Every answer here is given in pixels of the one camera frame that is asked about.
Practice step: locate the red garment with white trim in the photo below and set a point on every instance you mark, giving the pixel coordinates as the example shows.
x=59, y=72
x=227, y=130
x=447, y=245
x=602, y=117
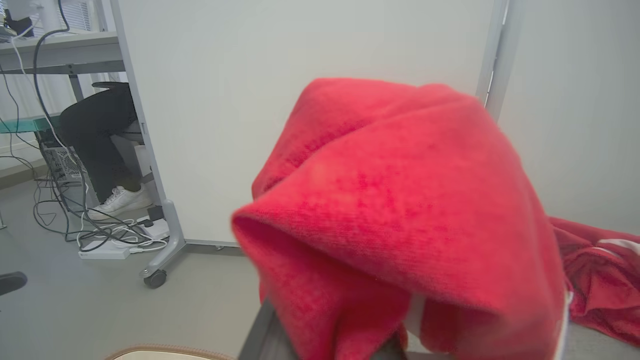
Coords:
x=400, y=200
x=600, y=270

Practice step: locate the person's leg black trousers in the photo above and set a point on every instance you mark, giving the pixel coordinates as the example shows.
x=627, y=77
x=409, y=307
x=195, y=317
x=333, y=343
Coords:
x=97, y=130

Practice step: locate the white partition panel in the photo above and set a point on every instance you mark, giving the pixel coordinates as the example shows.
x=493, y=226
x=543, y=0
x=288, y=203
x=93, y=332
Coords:
x=575, y=100

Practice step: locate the mesh computer case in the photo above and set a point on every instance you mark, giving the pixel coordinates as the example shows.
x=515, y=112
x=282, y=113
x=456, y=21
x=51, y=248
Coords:
x=62, y=162

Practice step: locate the black rounded floor object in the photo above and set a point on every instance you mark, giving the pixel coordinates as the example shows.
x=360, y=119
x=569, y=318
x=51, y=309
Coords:
x=11, y=282

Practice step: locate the white sneaker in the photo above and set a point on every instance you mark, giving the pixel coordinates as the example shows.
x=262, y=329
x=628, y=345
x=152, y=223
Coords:
x=120, y=201

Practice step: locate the grey desk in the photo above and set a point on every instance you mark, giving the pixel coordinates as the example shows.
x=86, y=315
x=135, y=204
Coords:
x=65, y=52

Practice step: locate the teal glass shelf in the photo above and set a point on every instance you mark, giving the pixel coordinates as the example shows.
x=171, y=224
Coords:
x=25, y=124

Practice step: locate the white power adapter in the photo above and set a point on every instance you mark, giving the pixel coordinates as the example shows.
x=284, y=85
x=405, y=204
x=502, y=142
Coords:
x=156, y=229

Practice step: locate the white laundry basket brown rim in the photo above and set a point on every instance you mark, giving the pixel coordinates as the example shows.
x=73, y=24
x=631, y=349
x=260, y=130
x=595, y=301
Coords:
x=165, y=354

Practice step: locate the white partition with caster frame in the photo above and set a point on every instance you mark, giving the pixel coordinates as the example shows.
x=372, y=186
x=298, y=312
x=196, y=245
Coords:
x=300, y=50

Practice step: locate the white power strip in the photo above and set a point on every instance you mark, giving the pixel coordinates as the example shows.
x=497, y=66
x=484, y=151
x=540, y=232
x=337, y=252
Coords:
x=102, y=251

